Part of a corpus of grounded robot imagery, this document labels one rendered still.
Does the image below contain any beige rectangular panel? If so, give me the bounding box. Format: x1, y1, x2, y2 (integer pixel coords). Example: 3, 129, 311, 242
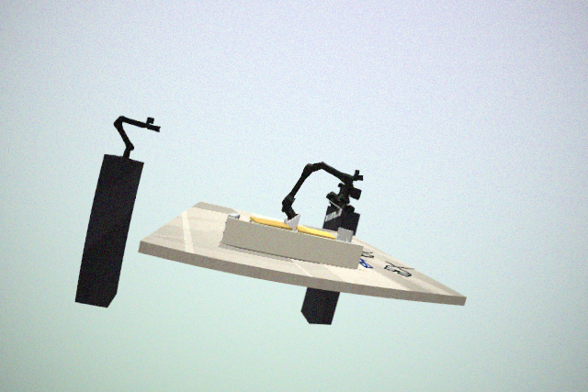
222, 217, 364, 269

